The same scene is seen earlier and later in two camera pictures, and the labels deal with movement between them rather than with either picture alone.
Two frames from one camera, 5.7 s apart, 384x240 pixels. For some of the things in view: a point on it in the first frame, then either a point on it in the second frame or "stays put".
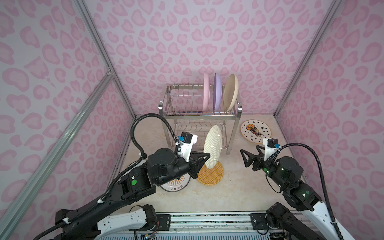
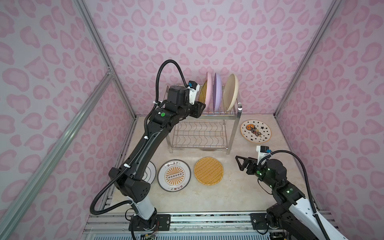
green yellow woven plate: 213,145 to 202,95
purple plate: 217,96 stays put
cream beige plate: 231,92 stays put
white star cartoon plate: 255,130 stays put
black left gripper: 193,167 to 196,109
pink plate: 206,92 stays put
